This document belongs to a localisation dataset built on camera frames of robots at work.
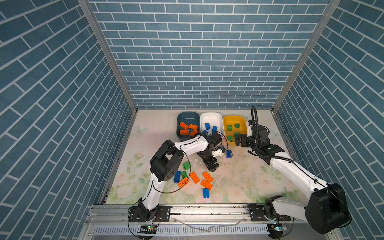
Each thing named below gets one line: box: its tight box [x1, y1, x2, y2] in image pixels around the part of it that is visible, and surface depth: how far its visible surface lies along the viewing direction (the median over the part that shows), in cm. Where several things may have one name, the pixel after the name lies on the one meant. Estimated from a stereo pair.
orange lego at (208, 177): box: [202, 171, 214, 183], surface depth 88 cm
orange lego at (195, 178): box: [190, 172, 200, 184], surface depth 87 cm
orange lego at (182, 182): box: [178, 177, 190, 188], surface depth 85 cm
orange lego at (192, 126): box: [188, 124, 199, 131], surface depth 110 cm
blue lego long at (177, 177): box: [173, 170, 181, 183], surface depth 87 cm
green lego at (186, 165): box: [183, 161, 192, 171], surface depth 91 cm
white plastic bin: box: [200, 112, 225, 137], surface depth 112 cm
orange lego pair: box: [179, 129, 190, 135], surface depth 107 cm
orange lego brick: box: [179, 121, 189, 130], surface depth 110 cm
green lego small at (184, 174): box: [181, 170, 188, 179], surface depth 88 cm
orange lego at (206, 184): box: [201, 179, 213, 191], surface depth 85 cm
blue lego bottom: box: [203, 188, 210, 199], surface depth 80 cm
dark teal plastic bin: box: [176, 111, 201, 142], surface depth 112 cm
